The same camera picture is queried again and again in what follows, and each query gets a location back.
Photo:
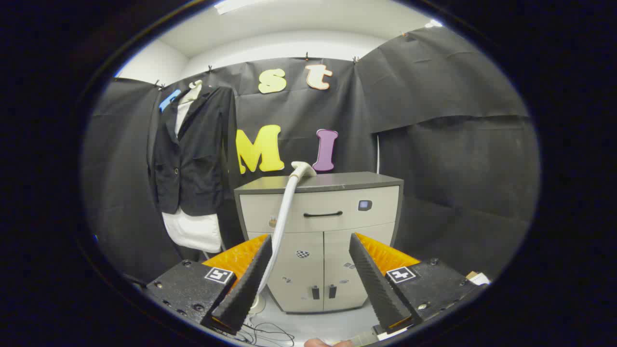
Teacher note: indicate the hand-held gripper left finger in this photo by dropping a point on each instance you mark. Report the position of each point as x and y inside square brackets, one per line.
[246, 289]

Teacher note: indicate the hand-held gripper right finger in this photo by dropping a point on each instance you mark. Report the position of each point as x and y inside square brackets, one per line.
[381, 294]

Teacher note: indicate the white shirt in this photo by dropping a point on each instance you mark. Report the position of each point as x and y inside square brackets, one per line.
[193, 231]

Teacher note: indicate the white garment steamer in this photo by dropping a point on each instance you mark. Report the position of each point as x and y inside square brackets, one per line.
[285, 207]

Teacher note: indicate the black jacket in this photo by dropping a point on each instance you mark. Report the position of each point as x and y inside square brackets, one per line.
[193, 164]

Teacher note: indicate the white clothes hanger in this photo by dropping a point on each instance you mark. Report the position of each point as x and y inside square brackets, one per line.
[194, 85]

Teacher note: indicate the small cabinet lock display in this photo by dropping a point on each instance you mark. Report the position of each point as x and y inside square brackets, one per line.
[365, 205]

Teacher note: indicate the grey cabinet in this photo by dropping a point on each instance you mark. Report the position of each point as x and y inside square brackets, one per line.
[337, 193]

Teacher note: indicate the black backdrop cloth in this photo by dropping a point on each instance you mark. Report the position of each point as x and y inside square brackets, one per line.
[434, 144]

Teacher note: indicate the ceiling light panel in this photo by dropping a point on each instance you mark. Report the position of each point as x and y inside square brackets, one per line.
[434, 23]
[236, 6]

